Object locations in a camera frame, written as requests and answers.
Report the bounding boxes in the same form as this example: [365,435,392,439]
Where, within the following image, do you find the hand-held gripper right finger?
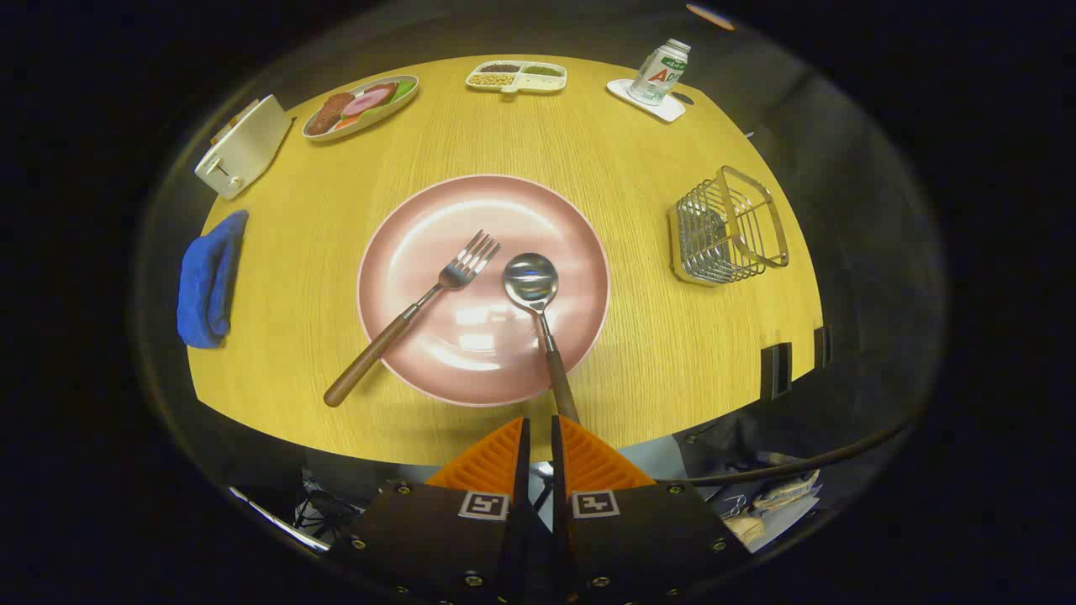
[551,415,752,605]

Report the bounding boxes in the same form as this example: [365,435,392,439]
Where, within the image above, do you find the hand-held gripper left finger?
[328,418,532,605]

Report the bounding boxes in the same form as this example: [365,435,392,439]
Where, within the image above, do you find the wooden-handled metal fork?
[324,230,502,408]

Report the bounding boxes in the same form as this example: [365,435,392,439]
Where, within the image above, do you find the wooden-handled metal spoon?
[503,252,581,424]

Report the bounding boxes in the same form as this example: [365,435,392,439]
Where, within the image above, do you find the pink round plate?
[357,175,611,408]

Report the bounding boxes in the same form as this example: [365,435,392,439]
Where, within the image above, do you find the blue cloth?
[177,210,250,350]

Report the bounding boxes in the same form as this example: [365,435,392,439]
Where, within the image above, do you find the white square coaster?
[606,78,687,124]

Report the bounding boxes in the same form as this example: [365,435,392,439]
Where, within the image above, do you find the grey oval food plate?
[302,75,419,142]

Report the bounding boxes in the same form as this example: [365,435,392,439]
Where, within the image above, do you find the white divided bean tray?
[466,60,568,95]

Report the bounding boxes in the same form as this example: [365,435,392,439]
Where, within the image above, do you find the pink ham slice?
[343,84,398,117]

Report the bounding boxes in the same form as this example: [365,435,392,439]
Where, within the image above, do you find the white drink bottle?
[628,39,692,106]

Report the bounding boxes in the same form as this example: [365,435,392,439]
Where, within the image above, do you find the long brown meat slice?
[307,92,356,135]

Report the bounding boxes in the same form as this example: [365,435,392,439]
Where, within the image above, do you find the white toaster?
[194,94,295,201]

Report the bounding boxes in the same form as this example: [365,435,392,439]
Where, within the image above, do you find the bread slices in toaster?
[210,99,260,144]

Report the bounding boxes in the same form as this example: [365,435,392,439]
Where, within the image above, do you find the metal wire basket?
[668,166,791,287]

